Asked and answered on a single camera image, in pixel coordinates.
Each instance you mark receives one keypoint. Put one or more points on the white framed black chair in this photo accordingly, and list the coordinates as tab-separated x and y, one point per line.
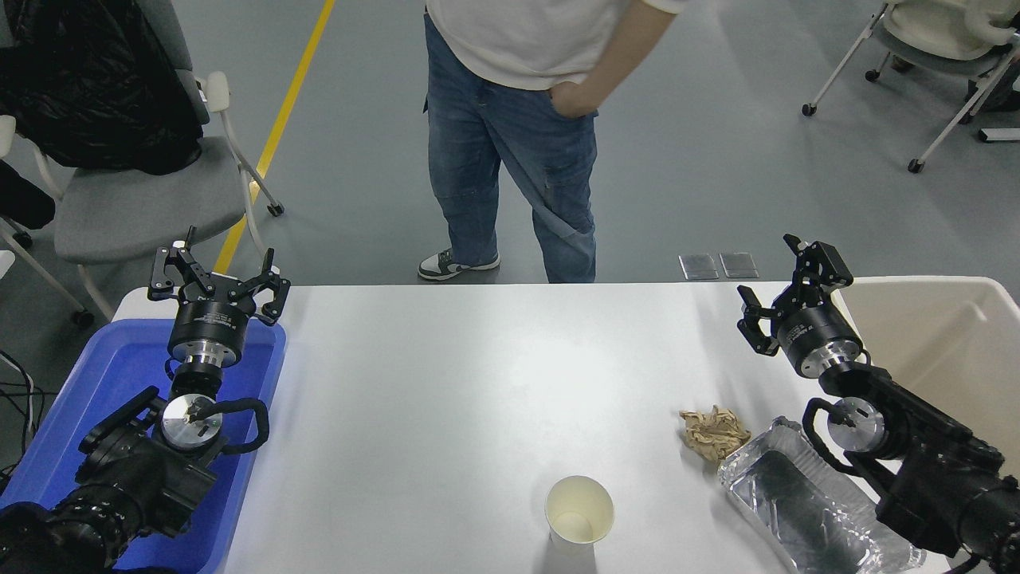
24	199

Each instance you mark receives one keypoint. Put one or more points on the blue plastic tray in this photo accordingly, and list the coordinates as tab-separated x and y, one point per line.
103	375

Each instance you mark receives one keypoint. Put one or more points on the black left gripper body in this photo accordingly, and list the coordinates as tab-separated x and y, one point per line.
209	319

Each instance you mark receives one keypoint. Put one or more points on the large pale bin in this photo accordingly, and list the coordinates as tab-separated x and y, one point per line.
940	335

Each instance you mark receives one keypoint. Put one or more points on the white wheeled chair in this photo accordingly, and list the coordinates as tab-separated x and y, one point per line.
932	32

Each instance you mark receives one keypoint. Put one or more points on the silver floor plate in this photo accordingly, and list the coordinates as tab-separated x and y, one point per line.
739	265
698	266

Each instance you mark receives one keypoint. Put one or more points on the crumpled tan paper ball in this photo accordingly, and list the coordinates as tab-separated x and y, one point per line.
713	434

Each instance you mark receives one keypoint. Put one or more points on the person's hand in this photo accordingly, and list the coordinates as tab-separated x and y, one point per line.
572	100

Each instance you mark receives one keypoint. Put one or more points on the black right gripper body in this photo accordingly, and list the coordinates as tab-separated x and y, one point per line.
817	331

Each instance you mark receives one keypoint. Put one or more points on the white flat floor bar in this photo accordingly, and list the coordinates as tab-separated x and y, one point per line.
1000	135

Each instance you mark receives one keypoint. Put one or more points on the white paper cup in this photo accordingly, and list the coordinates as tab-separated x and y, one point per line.
579	510

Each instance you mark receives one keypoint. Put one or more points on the silver foil tray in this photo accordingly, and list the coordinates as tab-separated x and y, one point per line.
789	494

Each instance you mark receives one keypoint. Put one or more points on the person's forearm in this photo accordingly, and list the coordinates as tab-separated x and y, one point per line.
625	48

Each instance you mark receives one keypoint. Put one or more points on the person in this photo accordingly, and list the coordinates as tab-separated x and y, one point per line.
510	143

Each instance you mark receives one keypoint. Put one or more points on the grey seat chair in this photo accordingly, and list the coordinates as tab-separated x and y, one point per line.
143	207

